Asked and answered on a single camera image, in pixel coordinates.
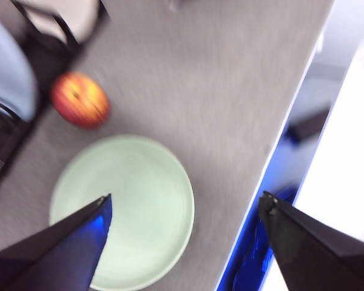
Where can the red yellow apple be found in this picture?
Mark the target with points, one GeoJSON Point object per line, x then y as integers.
{"type": "Point", "coordinates": [80, 100]}

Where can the green plate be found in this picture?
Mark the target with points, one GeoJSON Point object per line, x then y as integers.
{"type": "Point", "coordinates": [145, 194]}

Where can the blue plate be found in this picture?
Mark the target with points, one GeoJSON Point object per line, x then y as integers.
{"type": "Point", "coordinates": [9, 75]}

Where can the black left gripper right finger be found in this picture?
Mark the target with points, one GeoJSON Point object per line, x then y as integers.
{"type": "Point", "coordinates": [309, 251]}

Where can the black plate rack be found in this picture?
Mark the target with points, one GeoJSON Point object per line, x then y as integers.
{"type": "Point", "coordinates": [45, 54]}

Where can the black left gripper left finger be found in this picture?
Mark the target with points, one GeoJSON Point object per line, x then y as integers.
{"type": "Point", "coordinates": [57, 251]}

